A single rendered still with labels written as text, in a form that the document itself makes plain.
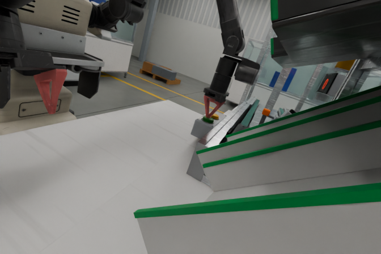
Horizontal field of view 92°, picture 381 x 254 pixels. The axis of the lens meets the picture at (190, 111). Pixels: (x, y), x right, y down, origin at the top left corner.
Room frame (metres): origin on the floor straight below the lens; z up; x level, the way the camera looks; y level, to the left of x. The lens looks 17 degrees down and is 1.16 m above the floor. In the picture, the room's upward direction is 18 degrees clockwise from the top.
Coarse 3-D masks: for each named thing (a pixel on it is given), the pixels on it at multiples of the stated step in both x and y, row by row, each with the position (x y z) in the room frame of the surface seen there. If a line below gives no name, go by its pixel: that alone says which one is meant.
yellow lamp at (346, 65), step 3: (351, 60) 0.65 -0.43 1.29; (354, 60) 0.65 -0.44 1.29; (336, 63) 0.68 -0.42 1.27; (339, 63) 0.67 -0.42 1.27; (342, 63) 0.66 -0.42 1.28; (345, 63) 0.65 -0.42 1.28; (348, 63) 0.65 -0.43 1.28; (351, 63) 0.65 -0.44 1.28; (336, 66) 0.67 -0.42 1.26; (339, 66) 0.66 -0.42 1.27; (342, 66) 0.65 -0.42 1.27; (345, 66) 0.65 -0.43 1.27; (348, 66) 0.65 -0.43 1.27; (351, 66) 0.65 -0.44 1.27; (345, 69) 0.65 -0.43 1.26; (348, 69) 0.65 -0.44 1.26
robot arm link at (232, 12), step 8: (216, 0) 0.61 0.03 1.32; (224, 0) 0.60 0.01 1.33; (232, 0) 0.59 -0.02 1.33; (224, 8) 0.60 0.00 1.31; (232, 8) 0.59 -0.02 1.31; (224, 16) 0.60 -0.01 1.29; (232, 16) 0.59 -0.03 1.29; (224, 24) 0.59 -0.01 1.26; (232, 24) 0.58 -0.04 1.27; (240, 24) 0.60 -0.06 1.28; (224, 32) 0.59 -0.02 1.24; (232, 32) 0.58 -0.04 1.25; (240, 32) 0.58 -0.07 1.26; (224, 40) 0.59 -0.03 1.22; (240, 40) 0.57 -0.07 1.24; (240, 48) 0.58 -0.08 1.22
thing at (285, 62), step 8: (272, 40) 0.25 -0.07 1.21; (272, 48) 0.25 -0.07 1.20; (280, 48) 0.24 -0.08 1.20; (272, 56) 0.25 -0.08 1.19; (280, 56) 0.24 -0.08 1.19; (288, 56) 0.25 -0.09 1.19; (336, 56) 0.27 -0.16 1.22; (344, 56) 0.28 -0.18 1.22; (352, 56) 0.28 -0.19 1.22; (360, 56) 0.29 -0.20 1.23; (368, 56) 0.30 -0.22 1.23; (376, 56) 0.30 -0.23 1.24; (280, 64) 0.31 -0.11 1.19; (288, 64) 0.31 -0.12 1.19; (296, 64) 0.32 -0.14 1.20; (304, 64) 0.33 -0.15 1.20; (312, 64) 0.33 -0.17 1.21
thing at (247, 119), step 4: (252, 108) 1.19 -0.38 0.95; (248, 112) 1.03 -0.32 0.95; (252, 112) 1.07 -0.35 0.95; (248, 116) 0.94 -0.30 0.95; (256, 116) 1.14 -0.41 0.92; (260, 116) 1.18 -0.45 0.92; (244, 120) 0.83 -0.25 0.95; (248, 120) 0.86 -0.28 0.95; (252, 120) 1.01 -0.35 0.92; (256, 120) 1.04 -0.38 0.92; (268, 120) 1.14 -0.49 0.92; (244, 124) 0.77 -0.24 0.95; (248, 124) 1.00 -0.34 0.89; (252, 124) 0.93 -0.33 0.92; (256, 124) 0.95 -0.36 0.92
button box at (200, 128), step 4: (216, 112) 0.76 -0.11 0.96; (220, 116) 0.72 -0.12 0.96; (224, 116) 0.74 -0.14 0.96; (196, 120) 0.59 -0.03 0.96; (200, 120) 0.60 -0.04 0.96; (216, 120) 0.65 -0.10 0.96; (220, 120) 0.67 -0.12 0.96; (196, 124) 0.59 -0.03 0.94; (200, 124) 0.58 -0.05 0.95; (204, 124) 0.58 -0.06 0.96; (208, 124) 0.58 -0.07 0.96; (212, 124) 0.60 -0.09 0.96; (216, 124) 0.61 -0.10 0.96; (192, 128) 0.59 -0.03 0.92; (196, 128) 0.59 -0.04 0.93; (200, 128) 0.58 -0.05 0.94; (204, 128) 0.58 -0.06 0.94; (208, 128) 0.57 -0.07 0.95; (212, 128) 0.57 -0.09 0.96; (192, 132) 0.59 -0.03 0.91; (196, 132) 0.59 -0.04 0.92; (200, 132) 0.58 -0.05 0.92; (204, 132) 0.58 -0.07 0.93; (208, 132) 0.57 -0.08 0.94; (196, 136) 0.58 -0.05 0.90; (200, 136) 0.58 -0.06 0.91
